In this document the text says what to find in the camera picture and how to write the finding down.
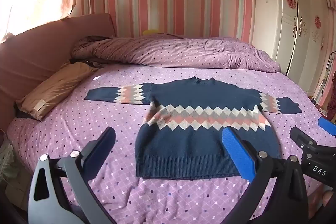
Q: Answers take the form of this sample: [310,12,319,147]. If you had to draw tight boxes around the bed with purple dotted sheet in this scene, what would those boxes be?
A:
[7,64,332,224]

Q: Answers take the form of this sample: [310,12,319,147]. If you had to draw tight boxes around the tan pillow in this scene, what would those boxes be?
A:
[14,61,101,121]

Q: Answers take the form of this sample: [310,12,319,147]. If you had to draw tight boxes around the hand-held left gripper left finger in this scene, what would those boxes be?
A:
[28,126,117,224]

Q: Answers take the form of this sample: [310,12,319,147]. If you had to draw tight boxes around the purple dotted duvet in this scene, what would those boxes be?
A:
[70,34,283,74]

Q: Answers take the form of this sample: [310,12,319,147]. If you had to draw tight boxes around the navy diamond-pattern knit sweater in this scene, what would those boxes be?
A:
[84,76,302,180]

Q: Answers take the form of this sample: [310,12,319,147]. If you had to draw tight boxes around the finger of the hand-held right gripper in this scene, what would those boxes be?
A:
[318,117,336,139]
[289,126,320,153]

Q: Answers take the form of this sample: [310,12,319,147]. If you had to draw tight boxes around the white wardrobe with ornaments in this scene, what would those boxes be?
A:
[251,0,333,95]

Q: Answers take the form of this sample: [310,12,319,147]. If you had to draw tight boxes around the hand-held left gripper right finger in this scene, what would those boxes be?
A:
[221,126,309,224]

